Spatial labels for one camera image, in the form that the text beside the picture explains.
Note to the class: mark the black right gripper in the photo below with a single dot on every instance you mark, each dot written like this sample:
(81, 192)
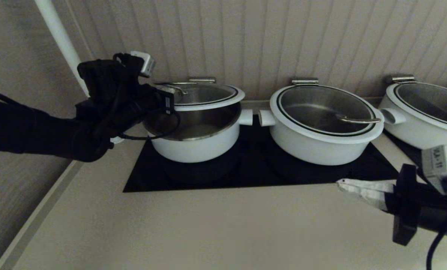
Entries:
(405, 210)

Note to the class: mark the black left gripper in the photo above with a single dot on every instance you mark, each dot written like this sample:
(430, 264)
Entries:
(148, 103)

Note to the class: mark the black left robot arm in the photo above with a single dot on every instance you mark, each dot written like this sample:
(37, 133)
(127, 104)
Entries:
(39, 127)

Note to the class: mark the white round pot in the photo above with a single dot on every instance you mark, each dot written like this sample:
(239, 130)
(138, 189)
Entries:
(309, 152)
(422, 135)
(197, 150)

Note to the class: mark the small black glass cooktop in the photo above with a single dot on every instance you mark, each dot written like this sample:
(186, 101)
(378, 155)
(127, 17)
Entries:
(407, 153)

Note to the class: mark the wide black glass cooktop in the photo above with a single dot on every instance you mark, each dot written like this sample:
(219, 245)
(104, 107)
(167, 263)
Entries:
(245, 174)

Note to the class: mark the white support pole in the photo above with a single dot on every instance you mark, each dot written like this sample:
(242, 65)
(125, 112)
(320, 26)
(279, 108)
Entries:
(58, 33)

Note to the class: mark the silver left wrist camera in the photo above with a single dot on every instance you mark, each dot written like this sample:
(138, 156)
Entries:
(144, 63)

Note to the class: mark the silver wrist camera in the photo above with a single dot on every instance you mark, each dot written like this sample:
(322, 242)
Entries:
(144, 63)
(437, 168)

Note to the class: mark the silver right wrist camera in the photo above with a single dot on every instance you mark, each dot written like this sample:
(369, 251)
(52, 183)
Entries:
(437, 168)

